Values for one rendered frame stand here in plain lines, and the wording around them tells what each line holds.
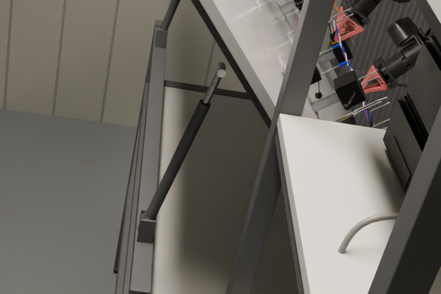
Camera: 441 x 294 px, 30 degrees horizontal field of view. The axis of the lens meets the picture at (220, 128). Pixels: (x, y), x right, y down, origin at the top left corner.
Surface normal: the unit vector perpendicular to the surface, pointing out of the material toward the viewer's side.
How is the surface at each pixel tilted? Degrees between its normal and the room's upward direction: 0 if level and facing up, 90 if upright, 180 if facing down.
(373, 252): 0
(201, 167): 0
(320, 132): 0
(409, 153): 90
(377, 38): 90
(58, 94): 90
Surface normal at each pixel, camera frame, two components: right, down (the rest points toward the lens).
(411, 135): -0.98, -0.14
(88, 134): 0.19, -0.84
